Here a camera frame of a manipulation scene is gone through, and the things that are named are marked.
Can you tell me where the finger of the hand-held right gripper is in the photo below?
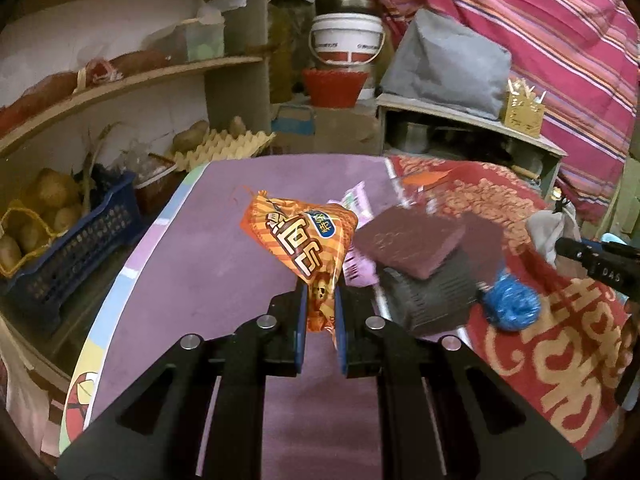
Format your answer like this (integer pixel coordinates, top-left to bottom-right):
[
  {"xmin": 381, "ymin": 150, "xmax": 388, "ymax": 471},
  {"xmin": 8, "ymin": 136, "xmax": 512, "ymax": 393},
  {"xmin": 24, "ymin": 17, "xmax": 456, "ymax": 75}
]
[{"xmin": 555, "ymin": 236, "xmax": 640, "ymax": 306}]

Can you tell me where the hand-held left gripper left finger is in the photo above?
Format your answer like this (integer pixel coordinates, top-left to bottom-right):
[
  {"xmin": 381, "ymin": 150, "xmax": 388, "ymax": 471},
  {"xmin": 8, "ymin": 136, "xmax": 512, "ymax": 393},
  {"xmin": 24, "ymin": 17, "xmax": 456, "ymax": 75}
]
[{"xmin": 55, "ymin": 285, "xmax": 308, "ymax": 480}]

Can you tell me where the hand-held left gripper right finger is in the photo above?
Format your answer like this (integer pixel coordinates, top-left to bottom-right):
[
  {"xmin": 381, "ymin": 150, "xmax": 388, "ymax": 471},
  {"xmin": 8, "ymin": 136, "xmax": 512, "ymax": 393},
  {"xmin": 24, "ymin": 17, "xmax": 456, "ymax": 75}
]
[{"xmin": 334, "ymin": 287, "xmax": 586, "ymax": 480}]

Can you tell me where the orange snack bag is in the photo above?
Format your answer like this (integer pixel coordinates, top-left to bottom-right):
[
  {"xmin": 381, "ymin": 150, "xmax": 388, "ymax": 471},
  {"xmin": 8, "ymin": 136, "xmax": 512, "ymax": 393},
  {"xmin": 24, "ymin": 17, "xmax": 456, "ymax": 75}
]
[{"xmin": 241, "ymin": 189, "xmax": 360, "ymax": 348}]

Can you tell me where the maroon packet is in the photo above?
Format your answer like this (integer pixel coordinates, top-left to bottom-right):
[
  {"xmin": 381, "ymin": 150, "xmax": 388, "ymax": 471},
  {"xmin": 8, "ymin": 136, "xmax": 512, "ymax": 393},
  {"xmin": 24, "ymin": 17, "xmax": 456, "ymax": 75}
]
[
  {"xmin": 356, "ymin": 207, "xmax": 466, "ymax": 281},
  {"xmin": 457, "ymin": 210, "xmax": 506, "ymax": 286}
]

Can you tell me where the grey cloth bag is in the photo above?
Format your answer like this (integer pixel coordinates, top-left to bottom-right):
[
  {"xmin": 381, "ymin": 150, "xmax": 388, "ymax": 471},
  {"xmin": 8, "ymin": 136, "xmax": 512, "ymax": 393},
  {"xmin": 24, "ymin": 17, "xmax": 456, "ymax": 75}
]
[{"xmin": 527, "ymin": 205, "xmax": 583, "ymax": 266}]

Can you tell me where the pink plastic wrapper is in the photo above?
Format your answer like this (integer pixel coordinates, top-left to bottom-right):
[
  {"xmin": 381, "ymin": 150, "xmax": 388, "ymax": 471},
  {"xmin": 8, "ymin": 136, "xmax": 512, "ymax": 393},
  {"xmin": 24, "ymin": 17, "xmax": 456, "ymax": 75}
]
[{"xmin": 325, "ymin": 182, "xmax": 383, "ymax": 288}]

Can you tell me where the black ribbed box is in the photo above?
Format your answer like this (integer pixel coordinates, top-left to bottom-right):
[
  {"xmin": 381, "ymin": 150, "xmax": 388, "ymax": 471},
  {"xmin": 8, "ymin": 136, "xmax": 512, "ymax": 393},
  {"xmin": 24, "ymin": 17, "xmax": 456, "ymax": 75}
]
[{"xmin": 382, "ymin": 250, "xmax": 483, "ymax": 336}]

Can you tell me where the red towel with gold print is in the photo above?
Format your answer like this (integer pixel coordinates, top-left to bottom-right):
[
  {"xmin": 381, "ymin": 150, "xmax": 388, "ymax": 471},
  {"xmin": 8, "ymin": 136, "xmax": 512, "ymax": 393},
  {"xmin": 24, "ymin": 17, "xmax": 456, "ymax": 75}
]
[{"xmin": 385, "ymin": 155, "xmax": 633, "ymax": 461}]

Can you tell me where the small wooden shelf table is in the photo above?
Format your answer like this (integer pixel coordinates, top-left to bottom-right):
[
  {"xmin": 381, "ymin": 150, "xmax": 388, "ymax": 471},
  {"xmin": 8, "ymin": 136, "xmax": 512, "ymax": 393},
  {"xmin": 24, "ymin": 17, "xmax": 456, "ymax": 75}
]
[{"xmin": 375, "ymin": 94, "xmax": 568, "ymax": 196}]

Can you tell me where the yellow chopstick holder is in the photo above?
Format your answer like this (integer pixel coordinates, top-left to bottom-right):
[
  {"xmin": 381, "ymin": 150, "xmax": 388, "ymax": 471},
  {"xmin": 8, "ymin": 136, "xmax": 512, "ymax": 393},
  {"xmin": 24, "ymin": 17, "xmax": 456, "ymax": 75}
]
[{"xmin": 501, "ymin": 77, "xmax": 547, "ymax": 139}]

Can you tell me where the yellow egg tray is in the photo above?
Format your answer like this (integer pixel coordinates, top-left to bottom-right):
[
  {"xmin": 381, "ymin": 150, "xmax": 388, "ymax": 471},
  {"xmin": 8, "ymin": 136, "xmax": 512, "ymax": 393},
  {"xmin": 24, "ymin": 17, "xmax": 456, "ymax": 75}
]
[{"xmin": 172, "ymin": 127, "xmax": 276, "ymax": 171}]

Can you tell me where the brown cardboard box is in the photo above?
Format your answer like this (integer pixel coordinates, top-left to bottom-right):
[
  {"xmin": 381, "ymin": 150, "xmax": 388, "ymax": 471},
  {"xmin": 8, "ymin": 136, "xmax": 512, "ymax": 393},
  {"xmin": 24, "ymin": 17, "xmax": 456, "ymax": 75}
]
[{"xmin": 272, "ymin": 102, "xmax": 383, "ymax": 156}]

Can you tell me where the metal pan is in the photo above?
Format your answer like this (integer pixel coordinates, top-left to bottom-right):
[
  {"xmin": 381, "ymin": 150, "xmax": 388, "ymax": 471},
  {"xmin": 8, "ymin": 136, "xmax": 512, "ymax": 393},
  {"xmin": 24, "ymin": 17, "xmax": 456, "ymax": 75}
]
[{"xmin": 387, "ymin": 120, "xmax": 436, "ymax": 153}]

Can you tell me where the blue plastic crate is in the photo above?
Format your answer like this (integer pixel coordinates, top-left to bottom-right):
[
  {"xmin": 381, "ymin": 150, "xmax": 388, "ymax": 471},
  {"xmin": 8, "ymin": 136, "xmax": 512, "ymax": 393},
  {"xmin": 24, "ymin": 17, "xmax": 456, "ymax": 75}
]
[{"xmin": 0, "ymin": 170, "xmax": 143, "ymax": 321}]

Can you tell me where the red striped blanket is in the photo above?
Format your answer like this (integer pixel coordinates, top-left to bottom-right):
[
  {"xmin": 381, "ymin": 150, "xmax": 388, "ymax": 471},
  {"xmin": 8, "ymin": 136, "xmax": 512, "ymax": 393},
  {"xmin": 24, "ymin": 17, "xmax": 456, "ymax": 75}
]
[{"xmin": 375, "ymin": 0, "xmax": 640, "ymax": 226}]

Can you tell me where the red plastic basket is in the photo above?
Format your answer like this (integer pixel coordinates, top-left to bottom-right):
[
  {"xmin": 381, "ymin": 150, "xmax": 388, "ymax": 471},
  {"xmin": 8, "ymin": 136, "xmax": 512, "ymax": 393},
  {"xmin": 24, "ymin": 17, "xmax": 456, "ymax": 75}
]
[{"xmin": 301, "ymin": 69, "xmax": 370, "ymax": 108}]

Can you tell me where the grey cloth cover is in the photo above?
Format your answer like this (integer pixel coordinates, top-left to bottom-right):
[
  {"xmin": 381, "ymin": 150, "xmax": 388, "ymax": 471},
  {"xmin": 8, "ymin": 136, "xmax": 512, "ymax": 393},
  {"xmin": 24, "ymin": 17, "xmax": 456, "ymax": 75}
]
[{"xmin": 380, "ymin": 8, "xmax": 513, "ymax": 121}]

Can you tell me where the wooden shelf unit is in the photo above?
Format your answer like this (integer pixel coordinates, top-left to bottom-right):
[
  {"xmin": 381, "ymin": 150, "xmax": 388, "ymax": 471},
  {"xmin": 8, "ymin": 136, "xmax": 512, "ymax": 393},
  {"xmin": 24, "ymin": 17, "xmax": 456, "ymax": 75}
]
[{"xmin": 0, "ymin": 0, "xmax": 273, "ymax": 341}]

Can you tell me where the yellow oil jug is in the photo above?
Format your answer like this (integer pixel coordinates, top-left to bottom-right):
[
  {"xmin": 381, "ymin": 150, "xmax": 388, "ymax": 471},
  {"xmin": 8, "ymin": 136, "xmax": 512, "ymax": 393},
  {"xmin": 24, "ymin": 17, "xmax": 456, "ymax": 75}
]
[{"xmin": 267, "ymin": 0, "xmax": 311, "ymax": 103}]

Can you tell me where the yellow mesh bag of potatoes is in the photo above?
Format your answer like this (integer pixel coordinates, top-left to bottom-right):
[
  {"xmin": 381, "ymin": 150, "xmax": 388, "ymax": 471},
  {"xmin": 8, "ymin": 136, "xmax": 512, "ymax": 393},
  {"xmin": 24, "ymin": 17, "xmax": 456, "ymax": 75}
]
[{"xmin": 0, "ymin": 167, "xmax": 83, "ymax": 278}]

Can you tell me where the white plastic bucket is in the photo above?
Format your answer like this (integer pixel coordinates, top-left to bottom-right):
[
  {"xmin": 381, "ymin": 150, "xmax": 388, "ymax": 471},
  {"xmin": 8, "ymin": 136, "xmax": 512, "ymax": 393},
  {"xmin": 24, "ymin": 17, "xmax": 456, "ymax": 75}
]
[{"xmin": 307, "ymin": 12, "xmax": 386, "ymax": 101}]

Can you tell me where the clear plastic container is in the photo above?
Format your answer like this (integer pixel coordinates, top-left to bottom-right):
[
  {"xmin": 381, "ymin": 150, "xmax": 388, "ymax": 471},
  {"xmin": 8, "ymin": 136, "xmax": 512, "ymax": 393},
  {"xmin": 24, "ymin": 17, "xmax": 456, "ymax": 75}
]
[{"xmin": 175, "ymin": 15, "xmax": 226, "ymax": 61}]

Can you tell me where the red mesh bag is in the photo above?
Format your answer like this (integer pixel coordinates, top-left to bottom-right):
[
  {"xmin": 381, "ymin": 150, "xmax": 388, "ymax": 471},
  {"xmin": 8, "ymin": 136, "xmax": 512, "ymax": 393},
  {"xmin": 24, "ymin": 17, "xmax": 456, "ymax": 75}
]
[
  {"xmin": 82, "ymin": 50, "xmax": 171, "ymax": 81},
  {"xmin": 0, "ymin": 72, "xmax": 81, "ymax": 133}
]

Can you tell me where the white sack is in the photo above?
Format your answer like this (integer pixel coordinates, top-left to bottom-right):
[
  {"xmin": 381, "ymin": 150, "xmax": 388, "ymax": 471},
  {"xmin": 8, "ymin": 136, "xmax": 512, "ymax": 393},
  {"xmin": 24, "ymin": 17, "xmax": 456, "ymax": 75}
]
[{"xmin": 0, "ymin": 0, "xmax": 226, "ymax": 96}]

